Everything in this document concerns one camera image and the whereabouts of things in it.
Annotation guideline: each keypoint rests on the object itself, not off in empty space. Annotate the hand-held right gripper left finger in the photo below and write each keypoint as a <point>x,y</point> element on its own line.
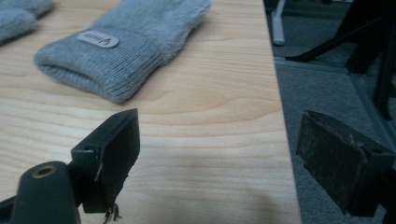
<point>116,158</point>

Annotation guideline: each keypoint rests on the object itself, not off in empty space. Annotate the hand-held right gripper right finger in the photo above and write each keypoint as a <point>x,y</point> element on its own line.
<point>334,165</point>

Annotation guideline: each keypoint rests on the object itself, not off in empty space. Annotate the grey fuzzy glove with label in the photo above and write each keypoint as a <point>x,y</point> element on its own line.
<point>124,46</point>

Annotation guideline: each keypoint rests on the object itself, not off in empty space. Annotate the white stand leg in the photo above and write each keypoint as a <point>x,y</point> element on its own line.
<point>278,25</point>

